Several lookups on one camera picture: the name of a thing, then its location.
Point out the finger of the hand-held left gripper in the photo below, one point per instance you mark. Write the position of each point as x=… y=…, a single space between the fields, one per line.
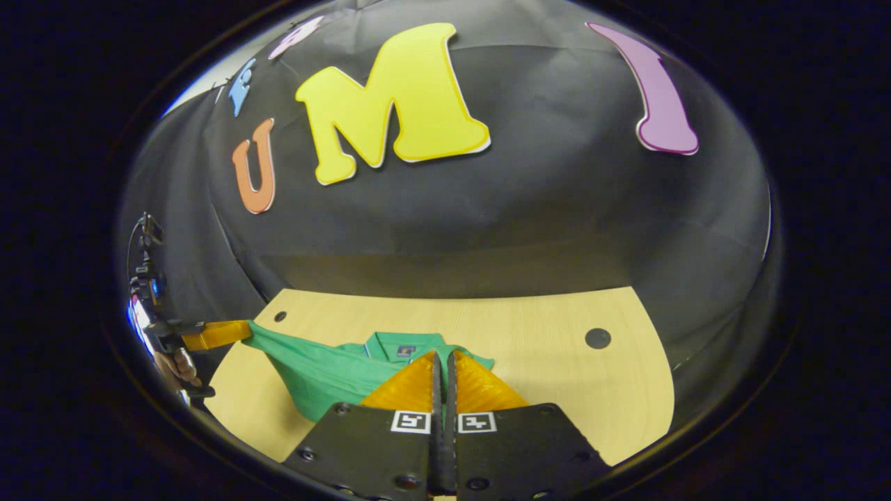
x=216 y=335

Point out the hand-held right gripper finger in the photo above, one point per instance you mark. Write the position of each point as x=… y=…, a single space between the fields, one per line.
x=437 y=445
x=451 y=445

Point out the green T-shirt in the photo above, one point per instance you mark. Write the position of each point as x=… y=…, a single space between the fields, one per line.
x=327 y=379

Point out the black backdrop cloth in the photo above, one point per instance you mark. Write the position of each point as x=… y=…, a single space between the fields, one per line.
x=522 y=209

